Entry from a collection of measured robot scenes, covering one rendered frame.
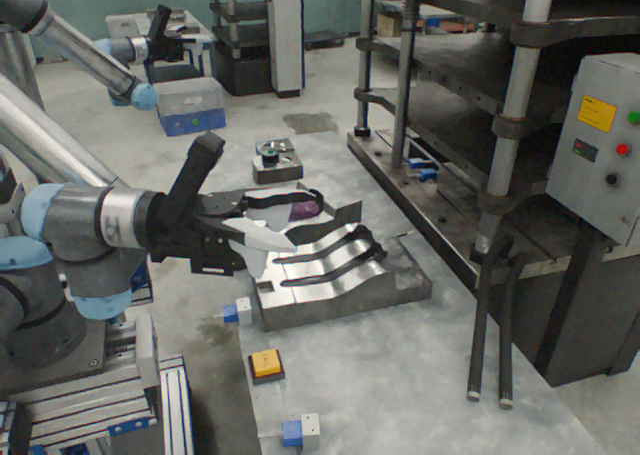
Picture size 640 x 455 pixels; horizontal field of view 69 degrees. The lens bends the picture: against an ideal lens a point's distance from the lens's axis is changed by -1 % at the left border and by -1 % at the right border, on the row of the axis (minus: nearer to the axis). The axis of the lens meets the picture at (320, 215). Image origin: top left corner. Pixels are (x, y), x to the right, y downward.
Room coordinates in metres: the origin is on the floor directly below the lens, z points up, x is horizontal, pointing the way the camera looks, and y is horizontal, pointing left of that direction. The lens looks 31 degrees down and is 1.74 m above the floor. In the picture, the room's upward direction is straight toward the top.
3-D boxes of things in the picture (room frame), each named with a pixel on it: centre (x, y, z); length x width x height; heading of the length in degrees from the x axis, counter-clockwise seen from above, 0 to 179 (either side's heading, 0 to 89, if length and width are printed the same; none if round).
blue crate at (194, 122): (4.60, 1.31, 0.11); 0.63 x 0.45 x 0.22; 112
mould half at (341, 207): (1.44, 0.13, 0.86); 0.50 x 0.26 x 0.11; 123
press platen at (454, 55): (1.92, -0.74, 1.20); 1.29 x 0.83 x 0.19; 16
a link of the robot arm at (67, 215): (0.51, 0.31, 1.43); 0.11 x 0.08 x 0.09; 83
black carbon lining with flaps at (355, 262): (1.12, -0.04, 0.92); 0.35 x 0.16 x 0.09; 106
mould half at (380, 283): (1.12, -0.05, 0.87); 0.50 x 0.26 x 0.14; 106
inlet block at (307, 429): (0.61, 0.07, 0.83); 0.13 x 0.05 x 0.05; 95
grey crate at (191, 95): (4.59, 1.31, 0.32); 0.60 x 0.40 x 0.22; 116
